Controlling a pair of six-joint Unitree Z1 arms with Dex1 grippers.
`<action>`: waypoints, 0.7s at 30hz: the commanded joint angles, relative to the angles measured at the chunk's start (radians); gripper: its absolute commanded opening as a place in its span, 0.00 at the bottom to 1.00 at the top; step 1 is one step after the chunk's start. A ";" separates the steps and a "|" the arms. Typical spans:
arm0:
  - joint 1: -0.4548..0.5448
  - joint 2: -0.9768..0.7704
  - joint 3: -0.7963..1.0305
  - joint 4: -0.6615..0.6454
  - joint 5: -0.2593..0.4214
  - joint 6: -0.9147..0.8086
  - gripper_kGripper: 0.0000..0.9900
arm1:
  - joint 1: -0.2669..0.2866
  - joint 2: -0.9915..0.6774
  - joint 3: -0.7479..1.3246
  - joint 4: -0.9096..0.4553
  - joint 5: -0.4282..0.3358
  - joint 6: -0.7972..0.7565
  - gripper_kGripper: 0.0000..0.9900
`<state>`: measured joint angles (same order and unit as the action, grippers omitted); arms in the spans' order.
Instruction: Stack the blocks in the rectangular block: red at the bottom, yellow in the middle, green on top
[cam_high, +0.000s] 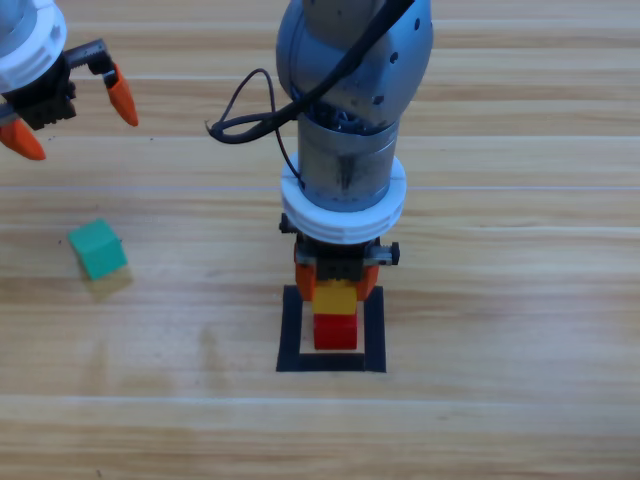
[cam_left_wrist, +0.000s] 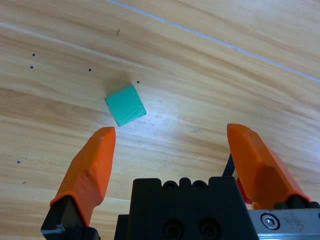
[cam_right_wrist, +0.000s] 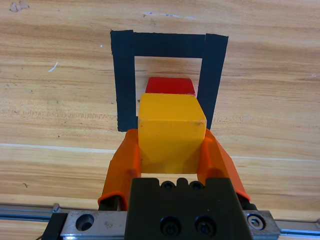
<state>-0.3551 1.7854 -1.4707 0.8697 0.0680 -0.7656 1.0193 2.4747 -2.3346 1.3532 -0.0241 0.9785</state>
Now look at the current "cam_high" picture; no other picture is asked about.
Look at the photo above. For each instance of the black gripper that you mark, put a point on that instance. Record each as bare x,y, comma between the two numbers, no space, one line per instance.
337,270
45,105

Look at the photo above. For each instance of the yellow cube block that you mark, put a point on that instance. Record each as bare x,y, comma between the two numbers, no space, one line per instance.
334,300

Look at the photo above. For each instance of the red cube block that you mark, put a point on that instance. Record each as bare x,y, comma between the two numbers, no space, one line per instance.
334,335

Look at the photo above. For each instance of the green cube block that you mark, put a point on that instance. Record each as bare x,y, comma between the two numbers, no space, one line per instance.
97,250

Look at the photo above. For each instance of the black tape square outline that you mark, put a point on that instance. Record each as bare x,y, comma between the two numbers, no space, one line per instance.
289,340

